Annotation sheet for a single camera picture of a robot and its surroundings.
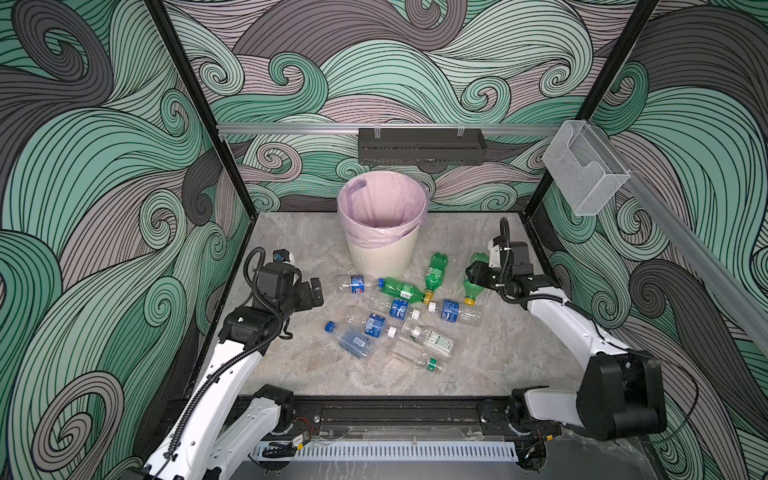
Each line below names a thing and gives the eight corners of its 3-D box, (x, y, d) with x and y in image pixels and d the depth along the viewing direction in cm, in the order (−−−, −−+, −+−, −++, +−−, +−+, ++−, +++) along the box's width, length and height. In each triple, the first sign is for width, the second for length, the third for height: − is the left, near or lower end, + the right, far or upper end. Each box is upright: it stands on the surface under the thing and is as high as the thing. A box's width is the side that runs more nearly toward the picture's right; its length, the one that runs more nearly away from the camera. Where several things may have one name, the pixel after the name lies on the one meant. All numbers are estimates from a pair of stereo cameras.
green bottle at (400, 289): (375, 291, 98) (375, 284, 95) (381, 280, 101) (381, 273, 98) (420, 309, 94) (421, 303, 91) (425, 297, 96) (426, 291, 93)
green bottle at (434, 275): (417, 301, 96) (418, 294, 93) (431, 258, 108) (433, 250, 104) (435, 307, 95) (437, 300, 91) (447, 263, 106) (449, 255, 103)
